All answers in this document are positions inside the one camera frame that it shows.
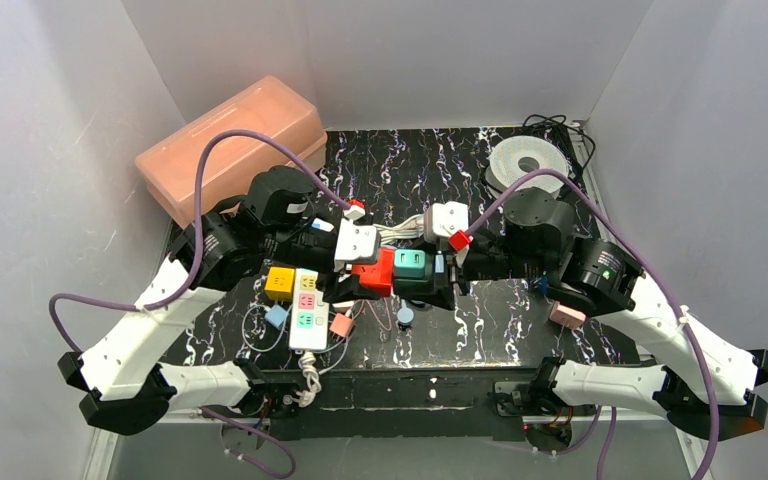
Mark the pink thin cable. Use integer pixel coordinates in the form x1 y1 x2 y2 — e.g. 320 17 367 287
354 298 395 333

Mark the red cube plug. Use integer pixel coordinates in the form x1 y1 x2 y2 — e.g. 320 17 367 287
351 246 396 297

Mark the dark green cube adapter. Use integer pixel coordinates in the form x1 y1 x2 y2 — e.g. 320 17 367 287
393 269 436 298

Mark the pink charger plug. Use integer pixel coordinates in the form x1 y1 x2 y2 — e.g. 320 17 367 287
548 301 587 330
329 313 355 339

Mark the teal charger plug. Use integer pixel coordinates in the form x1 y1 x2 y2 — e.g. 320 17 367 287
393 249 426 280

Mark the large white power strip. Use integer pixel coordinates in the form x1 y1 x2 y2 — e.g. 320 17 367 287
288 268 329 351

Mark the yellow cube socket adapter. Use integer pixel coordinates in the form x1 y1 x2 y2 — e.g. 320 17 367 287
264 266 296 303

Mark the white power cord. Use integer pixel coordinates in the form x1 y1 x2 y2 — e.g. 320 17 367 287
377 213 428 243

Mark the light blue charger plug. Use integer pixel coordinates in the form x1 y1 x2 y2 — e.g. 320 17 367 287
264 304 289 331

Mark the mint green thin cable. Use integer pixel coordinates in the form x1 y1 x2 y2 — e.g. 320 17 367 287
241 301 352 376

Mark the blue cube adapter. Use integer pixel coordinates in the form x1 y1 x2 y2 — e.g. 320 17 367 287
534 277 549 296

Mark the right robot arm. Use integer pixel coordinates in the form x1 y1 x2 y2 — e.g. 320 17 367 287
416 188 768 441

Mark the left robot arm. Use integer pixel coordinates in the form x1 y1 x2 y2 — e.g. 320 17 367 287
57 166 365 435

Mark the white LED strip reel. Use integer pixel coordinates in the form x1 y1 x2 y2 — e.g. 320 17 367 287
485 135 570 197

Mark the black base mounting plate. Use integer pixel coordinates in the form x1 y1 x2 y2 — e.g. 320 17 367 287
201 367 597 442

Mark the pink translucent storage box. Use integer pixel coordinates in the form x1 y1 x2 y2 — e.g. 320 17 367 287
135 76 327 228

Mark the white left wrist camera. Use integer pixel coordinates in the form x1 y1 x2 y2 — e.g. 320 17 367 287
334 219 381 271

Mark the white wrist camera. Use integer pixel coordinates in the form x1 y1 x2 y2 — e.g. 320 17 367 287
422 201 469 243
334 219 381 271

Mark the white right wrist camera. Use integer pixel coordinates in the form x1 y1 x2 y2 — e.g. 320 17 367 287
422 201 469 243

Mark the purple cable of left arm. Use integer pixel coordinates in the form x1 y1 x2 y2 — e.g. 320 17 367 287
47 129 367 480

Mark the white cord of large strip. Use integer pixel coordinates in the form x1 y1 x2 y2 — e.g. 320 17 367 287
294 349 324 407

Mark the black cable behind reel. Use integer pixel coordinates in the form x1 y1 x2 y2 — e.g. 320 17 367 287
521 113 597 200

